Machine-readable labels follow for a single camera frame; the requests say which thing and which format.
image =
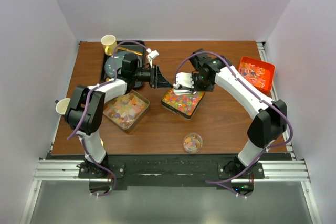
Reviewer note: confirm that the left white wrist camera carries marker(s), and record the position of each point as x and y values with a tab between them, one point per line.
151	55

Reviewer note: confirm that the orange box of lollipops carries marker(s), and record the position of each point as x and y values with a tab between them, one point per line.
259	73

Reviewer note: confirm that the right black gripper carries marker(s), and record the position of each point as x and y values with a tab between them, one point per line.
209	88

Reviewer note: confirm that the yellow mug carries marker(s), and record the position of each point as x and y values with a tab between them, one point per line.
109	43

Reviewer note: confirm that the clear plastic jar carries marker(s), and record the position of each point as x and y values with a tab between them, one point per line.
192	143

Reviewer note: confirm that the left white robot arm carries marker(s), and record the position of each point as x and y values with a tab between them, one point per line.
84	111

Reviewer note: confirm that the gold tin of gummy candies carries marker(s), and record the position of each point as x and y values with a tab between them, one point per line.
182	105

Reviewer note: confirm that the blue-grey plate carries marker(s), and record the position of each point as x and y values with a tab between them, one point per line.
113	64

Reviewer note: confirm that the black serving tray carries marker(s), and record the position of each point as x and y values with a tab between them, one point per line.
137	46

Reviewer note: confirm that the metal candy scoop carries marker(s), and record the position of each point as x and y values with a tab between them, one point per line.
183	91

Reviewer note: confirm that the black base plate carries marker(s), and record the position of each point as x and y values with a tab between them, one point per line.
195	170

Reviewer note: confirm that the dark green paper cup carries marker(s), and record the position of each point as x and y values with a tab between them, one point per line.
62	106

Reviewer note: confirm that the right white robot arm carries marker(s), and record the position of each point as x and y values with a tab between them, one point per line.
268	116

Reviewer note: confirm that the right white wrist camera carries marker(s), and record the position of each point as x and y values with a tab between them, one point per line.
184	81

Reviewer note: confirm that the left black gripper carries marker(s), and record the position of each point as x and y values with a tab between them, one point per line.
156	79

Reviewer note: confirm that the silver tin of popsicle candies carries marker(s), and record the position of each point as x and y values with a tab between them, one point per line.
126	111

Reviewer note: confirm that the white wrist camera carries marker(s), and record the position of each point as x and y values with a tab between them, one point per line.
184	81
151	55

